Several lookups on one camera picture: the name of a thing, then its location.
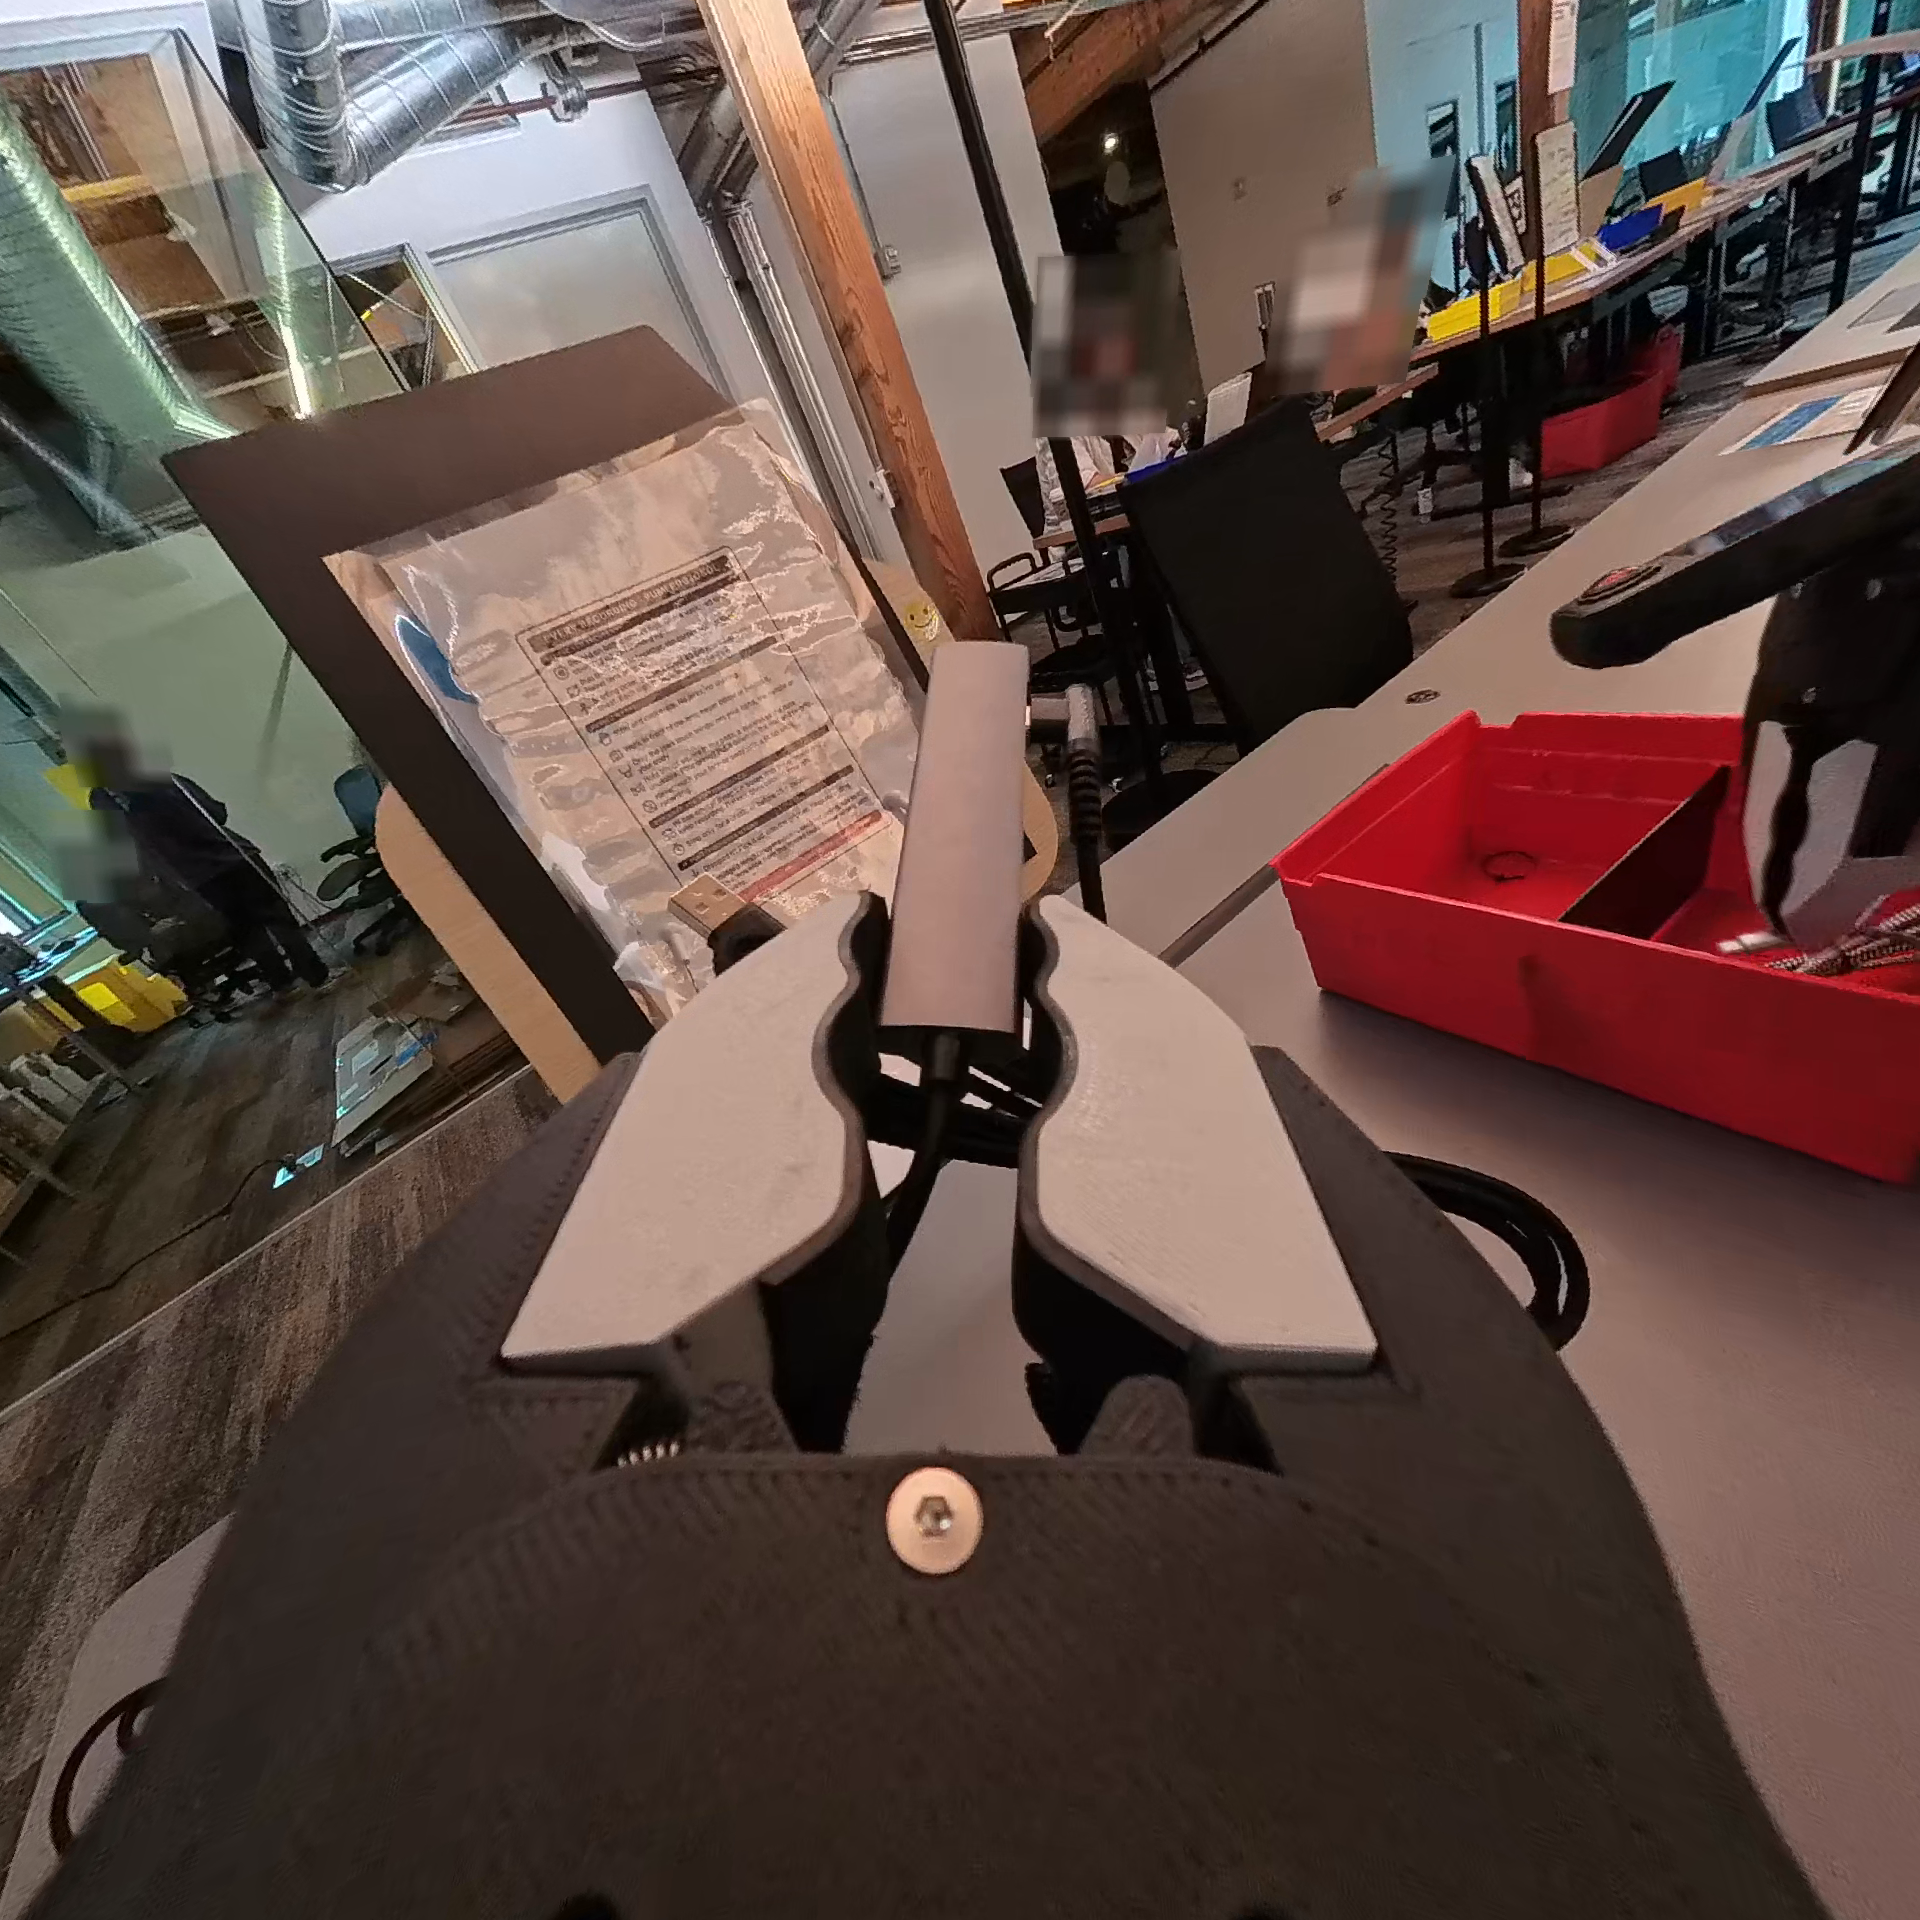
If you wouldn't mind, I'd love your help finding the red plastic bin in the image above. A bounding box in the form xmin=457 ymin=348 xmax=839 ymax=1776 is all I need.
xmin=1276 ymin=711 xmax=1920 ymax=1187
xmin=1535 ymin=334 xmax=1689 ymax=482

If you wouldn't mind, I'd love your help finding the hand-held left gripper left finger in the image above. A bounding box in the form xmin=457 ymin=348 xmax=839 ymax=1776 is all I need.
xmin=498 ymin=891 xmax=894 ymax=1375

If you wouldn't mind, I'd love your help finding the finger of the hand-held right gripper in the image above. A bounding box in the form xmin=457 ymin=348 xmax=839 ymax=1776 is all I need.
xmin=1793 ymin=742 xmax=1920 ymax=943
xmin=1739 ymin=719 xmax=1802 ymax=920

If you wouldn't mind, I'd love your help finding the wooden post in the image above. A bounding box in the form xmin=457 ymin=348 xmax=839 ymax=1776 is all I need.
xmin=698 ymin=0 xmax=1007 ymax=646

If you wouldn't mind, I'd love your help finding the grey usb hub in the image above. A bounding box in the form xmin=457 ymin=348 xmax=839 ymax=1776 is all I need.
xmin=668 ymin=642 xmax=1052 ymax=1215

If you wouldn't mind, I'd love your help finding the wood-backed screen white stand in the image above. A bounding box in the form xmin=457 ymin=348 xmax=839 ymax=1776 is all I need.
xmin=163 ymin=330 xmax=1059 ymax=1104

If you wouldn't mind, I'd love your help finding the instruction sheet in sleeve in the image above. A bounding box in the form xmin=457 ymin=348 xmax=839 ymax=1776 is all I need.
xmin=326 ymin=397 xmax=927 ymax=940

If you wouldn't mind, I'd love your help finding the black office chair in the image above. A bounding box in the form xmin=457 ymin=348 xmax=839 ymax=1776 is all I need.
xmin=1118 ymin=397 xmax=1420 ymax=759

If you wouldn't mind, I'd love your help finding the black bin divider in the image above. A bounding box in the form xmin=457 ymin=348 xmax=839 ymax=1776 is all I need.
xmin=1556 ymin=760 xmax=1749 ymax=951

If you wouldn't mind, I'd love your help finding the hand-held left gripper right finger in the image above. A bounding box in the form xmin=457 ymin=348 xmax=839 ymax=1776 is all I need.
xmin=1014 ymin=891 xmax=1378 ymax=1374

